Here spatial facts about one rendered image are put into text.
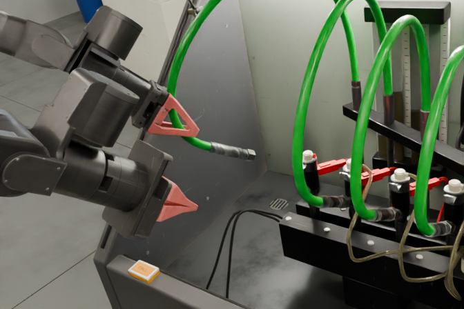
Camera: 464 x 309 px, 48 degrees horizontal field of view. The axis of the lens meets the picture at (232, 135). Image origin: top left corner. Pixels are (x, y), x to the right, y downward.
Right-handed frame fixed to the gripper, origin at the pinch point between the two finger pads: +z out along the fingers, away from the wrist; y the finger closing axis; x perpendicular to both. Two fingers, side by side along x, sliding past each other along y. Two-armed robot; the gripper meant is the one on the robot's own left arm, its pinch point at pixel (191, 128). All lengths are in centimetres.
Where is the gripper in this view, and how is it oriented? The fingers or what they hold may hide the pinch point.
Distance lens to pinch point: 83.6
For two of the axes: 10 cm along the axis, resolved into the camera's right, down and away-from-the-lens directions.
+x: -5.2, 8.5, 1.0
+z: 8.3, 4.8, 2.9
